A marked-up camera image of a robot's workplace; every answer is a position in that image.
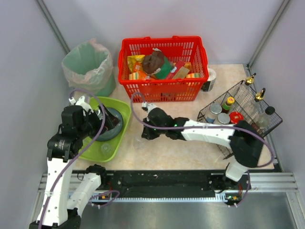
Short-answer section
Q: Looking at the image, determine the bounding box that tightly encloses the blue ceramic plate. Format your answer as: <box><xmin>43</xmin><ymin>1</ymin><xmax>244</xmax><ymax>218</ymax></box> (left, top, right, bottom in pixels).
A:
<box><xmin>97</xmin><ymin>107</ymin><xmax>123</xmax><ymax>142</ymax></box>

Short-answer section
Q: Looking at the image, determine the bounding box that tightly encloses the silver lid jar blue label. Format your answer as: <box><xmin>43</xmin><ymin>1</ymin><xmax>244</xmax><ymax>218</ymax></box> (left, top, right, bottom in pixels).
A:
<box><xmin>214</xmin><ymin>113</ymin><xmax>231</xmax><ymax>125</ymax></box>

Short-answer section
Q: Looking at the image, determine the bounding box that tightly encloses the yellow cap sauce bottle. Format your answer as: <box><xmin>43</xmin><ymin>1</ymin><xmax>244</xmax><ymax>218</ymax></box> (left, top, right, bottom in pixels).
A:
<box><xmin>222</xmin><ymin>96</ymin><xmax>235</xmax><ymax>114</ymax></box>

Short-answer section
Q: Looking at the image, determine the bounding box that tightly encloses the red lid sauce jar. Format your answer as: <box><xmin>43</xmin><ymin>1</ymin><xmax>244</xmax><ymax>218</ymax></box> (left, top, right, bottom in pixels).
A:
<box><xmin>229</xmin><ymin>111</ymin><xmax>244</xmax><ymax>125</ymax></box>

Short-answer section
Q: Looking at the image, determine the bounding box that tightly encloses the clear bottle with gold pourer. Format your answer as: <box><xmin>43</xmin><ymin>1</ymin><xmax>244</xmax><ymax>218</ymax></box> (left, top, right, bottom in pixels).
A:
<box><xmin>237</xmin><ymin>73</ymin><xmax>256</xmax><ymax>102</ymax></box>

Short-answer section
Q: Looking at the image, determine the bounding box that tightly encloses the dark vinegar bottle black cap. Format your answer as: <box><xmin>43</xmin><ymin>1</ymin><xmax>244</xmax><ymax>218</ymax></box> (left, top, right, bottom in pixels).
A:
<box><xmin>254</xmin><ymin>106</ymin><xmax>275</xmax><ymax>129</ymax></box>

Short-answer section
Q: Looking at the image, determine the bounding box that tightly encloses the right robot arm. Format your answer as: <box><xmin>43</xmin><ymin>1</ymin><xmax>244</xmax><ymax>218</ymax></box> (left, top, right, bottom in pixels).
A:
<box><xmin>142</xmin><ymin>102</ymin><xmax>263</xmax><ymax>191</ymax></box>

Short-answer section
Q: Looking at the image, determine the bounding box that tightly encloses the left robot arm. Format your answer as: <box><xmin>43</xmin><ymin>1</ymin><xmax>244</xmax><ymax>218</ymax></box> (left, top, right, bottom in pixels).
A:
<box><xmin>29</xmin><ymin>96</ymin><xmax>119</xmax><ymax>229</ymax></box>

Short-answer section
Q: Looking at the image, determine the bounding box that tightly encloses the lime green plastic tray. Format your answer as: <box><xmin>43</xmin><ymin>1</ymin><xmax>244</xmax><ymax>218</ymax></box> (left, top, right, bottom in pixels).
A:
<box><xmin>80</xmin><ymin>96</ymin><xmax>132</xmax><ymax>163</ymax></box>

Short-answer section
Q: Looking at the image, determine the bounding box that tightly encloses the striped sponge left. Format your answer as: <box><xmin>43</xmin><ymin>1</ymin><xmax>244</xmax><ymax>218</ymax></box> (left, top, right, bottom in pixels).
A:
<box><xmin>129</xmin><ymin>72</ymin><xmax>140</xmax><ymax>80</ymax></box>

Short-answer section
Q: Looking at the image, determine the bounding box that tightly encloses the striped sponge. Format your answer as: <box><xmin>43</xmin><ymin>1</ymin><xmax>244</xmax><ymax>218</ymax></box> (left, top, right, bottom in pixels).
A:
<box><xmin>186</xmin><ymin>73</ymin><xmax>201</xmax><ymax>78</ymax></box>
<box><xmin>129</xmin><ymin>72</ymin><xmax>140</xmax><ymax>80</ymax></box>

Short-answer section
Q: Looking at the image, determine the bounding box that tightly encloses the green snack bag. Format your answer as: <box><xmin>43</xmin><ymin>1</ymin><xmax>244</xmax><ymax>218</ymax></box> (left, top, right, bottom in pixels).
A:
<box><xmin>154</xmin><ymin>57</ymin><xmax>172</xmax><ymax>80</ymax></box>

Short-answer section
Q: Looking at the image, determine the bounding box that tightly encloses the orange snack packet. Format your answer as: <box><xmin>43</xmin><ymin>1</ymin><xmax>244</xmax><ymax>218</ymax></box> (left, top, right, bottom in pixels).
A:
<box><xmin>133</xmin><ymin>62</ymin><xmax>149</xmax><ymax>80</ymax></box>

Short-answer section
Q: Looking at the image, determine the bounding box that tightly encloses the brown paper bag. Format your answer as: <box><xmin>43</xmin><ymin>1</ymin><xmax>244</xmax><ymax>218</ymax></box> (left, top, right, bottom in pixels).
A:
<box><xmin>142</xmin><ymin>48</ymin><xmax>165</xmax><ymax>75</ymax></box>

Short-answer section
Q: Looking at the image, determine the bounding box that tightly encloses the striped sponge right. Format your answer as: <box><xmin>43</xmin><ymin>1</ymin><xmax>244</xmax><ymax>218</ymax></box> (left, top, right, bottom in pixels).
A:
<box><xmin>186</xmin><ymin>73</ymin><xmax>201</xmax><ymax>78</ymax></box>

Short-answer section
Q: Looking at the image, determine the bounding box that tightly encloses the green bin with plastic liner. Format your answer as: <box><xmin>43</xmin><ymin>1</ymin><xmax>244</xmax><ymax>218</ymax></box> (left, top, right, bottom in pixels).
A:
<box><xmin>61</xmin><ymin>38</ymin><xmax>116</xmax><ymax>97</ymax></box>

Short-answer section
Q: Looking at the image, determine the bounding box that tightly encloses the red carton box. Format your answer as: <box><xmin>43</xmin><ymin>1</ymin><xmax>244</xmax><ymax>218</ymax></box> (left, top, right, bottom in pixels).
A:
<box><xmin>165</xmin><ymin>61</ymin><xmax>185</xmax><ymax>80</ymax></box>

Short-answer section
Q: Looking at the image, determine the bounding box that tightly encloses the white paper cup roll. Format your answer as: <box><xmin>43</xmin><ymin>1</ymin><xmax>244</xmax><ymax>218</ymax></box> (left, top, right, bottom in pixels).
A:
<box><xmin>201</xmin><ymin>68</ymin><xmax>217</xmax><ymax>92</ymax></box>

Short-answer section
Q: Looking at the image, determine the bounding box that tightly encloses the yellow snack packet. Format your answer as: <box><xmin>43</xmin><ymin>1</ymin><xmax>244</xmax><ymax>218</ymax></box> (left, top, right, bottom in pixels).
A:
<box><xmin>127</xmin><ymin>55</ymin><xmax>145</xmax><ymax>72</ymax></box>

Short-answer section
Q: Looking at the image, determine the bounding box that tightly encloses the red plastic shopping basket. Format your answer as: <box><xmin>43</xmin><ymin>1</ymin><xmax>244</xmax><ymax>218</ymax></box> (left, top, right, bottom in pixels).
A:
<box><xmin>118</xmin><ymin>36</ymin><xmax>209</xmax><ymax>102</ymax></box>

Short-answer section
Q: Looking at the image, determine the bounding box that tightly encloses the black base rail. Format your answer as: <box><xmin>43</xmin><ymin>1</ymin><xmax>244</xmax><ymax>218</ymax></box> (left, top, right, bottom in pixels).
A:
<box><xmin>97</xmin><ymin>170</ymin><xmax>247</xmax><ymax>199</ymax></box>

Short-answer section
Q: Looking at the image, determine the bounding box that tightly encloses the black wire rack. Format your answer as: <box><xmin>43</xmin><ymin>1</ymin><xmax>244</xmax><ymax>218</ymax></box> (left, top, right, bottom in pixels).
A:
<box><xmin>197</xmin><ymin>80</ymin><xmax>284</xmax><ymax>160</ymax></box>

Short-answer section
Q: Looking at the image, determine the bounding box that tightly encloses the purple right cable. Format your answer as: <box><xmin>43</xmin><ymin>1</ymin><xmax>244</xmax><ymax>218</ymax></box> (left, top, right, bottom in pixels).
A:
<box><xmin>130</xmin><ymin>92</ymin><xmax>275</xmax><ymax>208</ymax></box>

